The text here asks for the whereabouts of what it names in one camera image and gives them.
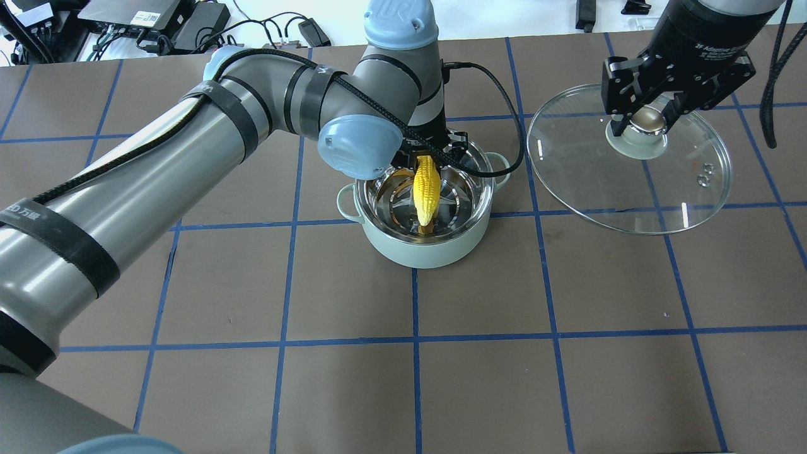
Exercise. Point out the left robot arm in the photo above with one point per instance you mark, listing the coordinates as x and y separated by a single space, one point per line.
68 246

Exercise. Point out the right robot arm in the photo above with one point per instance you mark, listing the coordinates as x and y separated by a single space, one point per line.
721 24

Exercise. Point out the pale green electric pot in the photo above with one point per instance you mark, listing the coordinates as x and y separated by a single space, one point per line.
387 214

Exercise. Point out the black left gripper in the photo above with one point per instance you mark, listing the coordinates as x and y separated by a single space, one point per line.
434 131

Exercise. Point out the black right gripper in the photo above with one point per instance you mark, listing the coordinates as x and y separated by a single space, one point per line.
706 39

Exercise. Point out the yellow corn cob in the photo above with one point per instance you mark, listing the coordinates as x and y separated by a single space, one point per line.
426 189

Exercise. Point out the glass pot lid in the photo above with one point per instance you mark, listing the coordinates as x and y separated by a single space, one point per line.
654 179

